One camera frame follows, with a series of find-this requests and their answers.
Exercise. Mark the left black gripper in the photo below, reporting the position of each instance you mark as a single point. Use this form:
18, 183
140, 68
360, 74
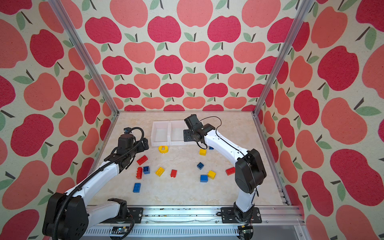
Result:
141, 148

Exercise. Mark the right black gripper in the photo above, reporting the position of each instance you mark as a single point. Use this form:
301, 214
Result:
186, 135

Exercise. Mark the red long lego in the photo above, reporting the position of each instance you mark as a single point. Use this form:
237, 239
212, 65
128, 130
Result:
142, 160
139, 173

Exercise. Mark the white bin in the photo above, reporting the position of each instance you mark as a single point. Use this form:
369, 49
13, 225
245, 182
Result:
177, 132
160, 134

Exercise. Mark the yellow lego small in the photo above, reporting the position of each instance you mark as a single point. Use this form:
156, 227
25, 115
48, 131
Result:
203, 152

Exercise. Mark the blue lego small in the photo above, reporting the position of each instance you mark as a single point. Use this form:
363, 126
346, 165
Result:
200, 165
146, 170

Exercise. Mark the yellow lego angled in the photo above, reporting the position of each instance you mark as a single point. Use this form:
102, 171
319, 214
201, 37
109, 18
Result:
160, 171

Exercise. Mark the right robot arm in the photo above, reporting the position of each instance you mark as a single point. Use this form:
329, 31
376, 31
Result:
249, 168

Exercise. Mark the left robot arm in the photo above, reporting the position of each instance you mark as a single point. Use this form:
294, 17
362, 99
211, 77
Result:
68, 215

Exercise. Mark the blue long lego bottom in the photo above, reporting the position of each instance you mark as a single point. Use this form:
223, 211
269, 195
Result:
137, 187

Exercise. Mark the red small lego center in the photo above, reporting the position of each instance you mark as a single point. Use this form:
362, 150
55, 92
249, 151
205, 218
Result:
173, 173

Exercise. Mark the blue lego lower right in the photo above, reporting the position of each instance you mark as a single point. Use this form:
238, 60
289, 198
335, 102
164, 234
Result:
204, 179

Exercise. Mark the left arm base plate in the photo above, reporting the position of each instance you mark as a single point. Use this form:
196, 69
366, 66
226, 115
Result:
136, 214

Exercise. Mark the circuit board on rail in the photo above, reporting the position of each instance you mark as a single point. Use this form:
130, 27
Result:
119, 230

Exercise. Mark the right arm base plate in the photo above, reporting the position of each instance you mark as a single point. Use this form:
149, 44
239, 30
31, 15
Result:
228, 216

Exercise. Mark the aluminium front rail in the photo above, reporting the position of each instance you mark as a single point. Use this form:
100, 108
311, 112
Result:
180, 222

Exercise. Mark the left aluminium frame post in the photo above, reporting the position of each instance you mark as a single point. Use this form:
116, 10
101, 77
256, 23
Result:
68, 26

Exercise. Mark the aluminium frame post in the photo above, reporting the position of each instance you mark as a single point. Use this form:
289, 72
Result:
68, 26
286, 47

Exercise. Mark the right aluminium frame post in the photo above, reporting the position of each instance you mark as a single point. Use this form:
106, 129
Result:
286, 47

